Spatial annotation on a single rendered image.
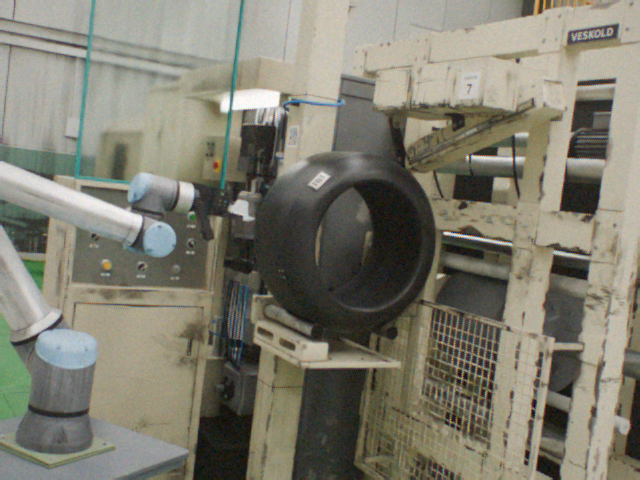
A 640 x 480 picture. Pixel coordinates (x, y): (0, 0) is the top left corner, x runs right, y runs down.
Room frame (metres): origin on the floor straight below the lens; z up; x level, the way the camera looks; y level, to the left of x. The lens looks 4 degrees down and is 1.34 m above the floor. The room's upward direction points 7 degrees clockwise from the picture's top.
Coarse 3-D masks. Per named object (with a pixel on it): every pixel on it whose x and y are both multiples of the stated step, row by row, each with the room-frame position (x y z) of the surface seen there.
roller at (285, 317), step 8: (272, 312) 2.65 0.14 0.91; (280, 312) 2.61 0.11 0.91; (288, 312) 2.59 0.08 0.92; (280, 320) 2.60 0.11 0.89; (288, 320) 2.55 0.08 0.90; (296, 320) 2.51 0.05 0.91; (304, 320) 2.48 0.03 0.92; (296, 328) 2.50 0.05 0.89; (304, 328) 2.45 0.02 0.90; (312, 328) 2.41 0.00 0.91; (320, 328) 2.42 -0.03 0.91; (312, 336) 2.41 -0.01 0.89; (320, 336) 2.42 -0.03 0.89
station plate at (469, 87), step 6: (468, 72) 2.43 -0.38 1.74; (474, 72) 2.40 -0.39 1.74; (480, 72) 2.38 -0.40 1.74; (462, 78) 2.45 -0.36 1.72; (468, 78) 2.43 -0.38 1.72; (474, 78) 2.40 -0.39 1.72; (462, 84) 2.45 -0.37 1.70; (468, 84) 2.42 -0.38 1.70; (474, 84) 2.40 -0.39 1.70; (462, 90) 2.44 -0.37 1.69; (468, 90) 2.42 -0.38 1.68; (474, 90) 2.39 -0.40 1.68; (462, 96) 2.44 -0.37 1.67; (468, 96) 2.42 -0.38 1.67; (474, 96) 2.39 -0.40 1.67
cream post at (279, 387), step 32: (320, 0) 2.77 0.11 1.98; (320, 32) 2.78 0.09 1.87; (320, 64) 2.79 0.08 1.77; (320, 96) 2.79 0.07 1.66; (288, 128) 2.86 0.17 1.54; (320, 128) 2.80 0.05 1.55; (288, 160) 2.84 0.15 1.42; (320, 224) 2.83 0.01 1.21; (288, 384) 2.80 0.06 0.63; (256, 416) 2.85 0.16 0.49; (288, 416) 2.81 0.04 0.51; (256, 448) 2.82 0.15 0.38; (288, 448) 2.82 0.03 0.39
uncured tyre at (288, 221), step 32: (320, 160) 2.49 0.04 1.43; (352, 160) 2.45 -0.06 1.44; (384, 160) 2.51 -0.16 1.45; (288, 192) 2.43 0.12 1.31; (320, 192) 2.37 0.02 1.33; (384, 192) 2.78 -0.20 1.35; (416, 192) 2.54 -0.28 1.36; (256, 224) 2.54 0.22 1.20; (288, 224) 2.37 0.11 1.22; (384, 224) 2.82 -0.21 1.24; (416, 224) 2.71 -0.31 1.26; (256, 256) 2.53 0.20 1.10; (288, 256) 2.36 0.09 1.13; (384, 256) 2.82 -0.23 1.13; (416, 256) 2.71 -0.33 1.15; (288, 288) 2.40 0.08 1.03; (320, 288) 2.39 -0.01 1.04; (352, 288) 2.77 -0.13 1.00; (384, 288) 2.76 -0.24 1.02; (416, 288) 2.57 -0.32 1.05; (320, 320) 2.44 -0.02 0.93; (352, 320) 2.46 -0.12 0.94; (384, 320) 2.52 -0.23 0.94
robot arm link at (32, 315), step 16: (0, 224) 2.05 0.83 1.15; (0, 240) 2.02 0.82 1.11; (0, 256) 2.01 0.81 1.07; (16, 256) 2.06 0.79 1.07; (0, 272) 2.01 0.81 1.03; (16, 272) 2.04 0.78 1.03; (0, 288) 2.02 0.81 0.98; (16, 288) 2.04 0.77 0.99; (32, 288) 2.07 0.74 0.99; (0, 304) 2.04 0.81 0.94; (16, 304) 2.04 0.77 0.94; (32, 304) 2.06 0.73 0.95; (16, 320) 2.05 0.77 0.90; (32, 320) 2.06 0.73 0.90; (48, 320) 2.08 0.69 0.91; (64, 320) 2.13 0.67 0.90; (16, 336) 2.06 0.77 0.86; (32, 336) 2.05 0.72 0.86
